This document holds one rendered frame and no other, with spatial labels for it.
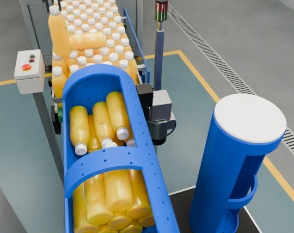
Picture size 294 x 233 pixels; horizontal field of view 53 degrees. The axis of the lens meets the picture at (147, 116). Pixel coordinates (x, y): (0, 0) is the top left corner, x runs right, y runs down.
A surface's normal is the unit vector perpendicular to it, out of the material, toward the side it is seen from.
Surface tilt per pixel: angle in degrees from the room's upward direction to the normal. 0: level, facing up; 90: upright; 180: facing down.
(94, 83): 90
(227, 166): 90
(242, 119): 0
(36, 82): 90
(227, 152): 90
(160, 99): 0
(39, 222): 0
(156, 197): 39
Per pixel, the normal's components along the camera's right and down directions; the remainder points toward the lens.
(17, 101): 0.01, -0.72
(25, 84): 0.22, 0.68
